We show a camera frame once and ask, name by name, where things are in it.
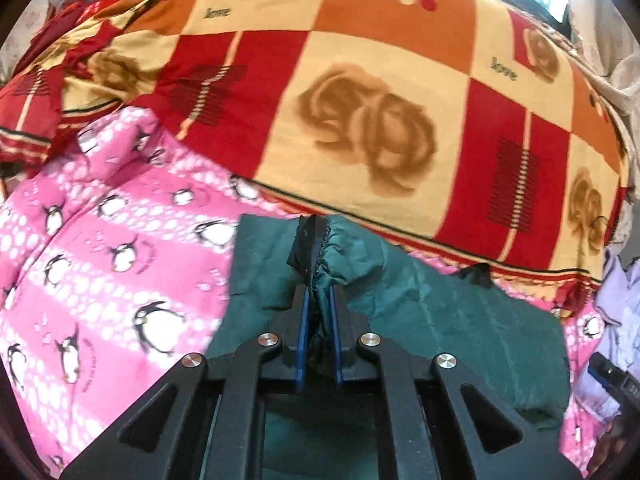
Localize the beige cloth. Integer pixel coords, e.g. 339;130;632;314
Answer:
565;0;640;118

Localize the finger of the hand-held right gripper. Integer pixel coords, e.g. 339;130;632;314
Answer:
587;352;625;398

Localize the pink penguin print blanket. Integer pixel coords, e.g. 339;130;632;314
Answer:
0;105;617;480

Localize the lavender jacket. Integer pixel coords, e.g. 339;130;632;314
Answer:
570;245;640;423

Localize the person's right hand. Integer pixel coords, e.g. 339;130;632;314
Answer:
597;415;640;477

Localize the checkered rose print blanket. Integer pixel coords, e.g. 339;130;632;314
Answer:
0;0;632;292

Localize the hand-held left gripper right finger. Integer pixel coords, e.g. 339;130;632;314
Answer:
330;285;583;480

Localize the green puffer jacket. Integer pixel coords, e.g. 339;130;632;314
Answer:
205;212;572;480

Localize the white floral cloth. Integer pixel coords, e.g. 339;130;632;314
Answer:
0;0;76;78

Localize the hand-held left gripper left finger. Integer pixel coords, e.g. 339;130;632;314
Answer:
60;285;308;480

